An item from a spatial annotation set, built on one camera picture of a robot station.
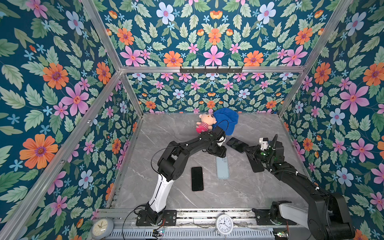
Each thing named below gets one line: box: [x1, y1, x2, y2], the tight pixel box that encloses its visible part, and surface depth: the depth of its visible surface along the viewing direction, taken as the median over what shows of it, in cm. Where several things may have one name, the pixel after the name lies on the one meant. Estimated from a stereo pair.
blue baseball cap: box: [212, 107, 239, 136], surface depth 114 cm
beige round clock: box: [90, 217, 114, 240], surface depth 69 cm
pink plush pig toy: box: [196, 112, 217, 134], surface depth 109 cm
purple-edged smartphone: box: [191, 166, 204, 193], surface depth 88 cm
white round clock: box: [216, 214, 234, 235], surface depth 70 cm
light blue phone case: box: [216, 156, 230, 180], surface depth 92 cm
